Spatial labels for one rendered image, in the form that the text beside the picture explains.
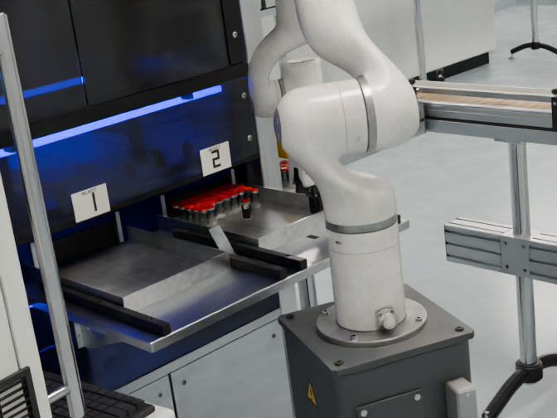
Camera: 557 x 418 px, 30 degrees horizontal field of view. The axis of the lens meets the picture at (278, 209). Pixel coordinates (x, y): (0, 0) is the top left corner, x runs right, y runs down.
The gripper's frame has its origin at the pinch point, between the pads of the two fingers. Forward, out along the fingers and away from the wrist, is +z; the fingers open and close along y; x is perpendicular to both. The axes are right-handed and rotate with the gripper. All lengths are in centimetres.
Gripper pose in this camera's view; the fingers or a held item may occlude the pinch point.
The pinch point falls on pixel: (317, 204)
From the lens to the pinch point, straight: 224.9
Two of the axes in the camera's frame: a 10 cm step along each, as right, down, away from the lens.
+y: -7.1, 3.0, -6.4
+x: 6.9, 1.4, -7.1
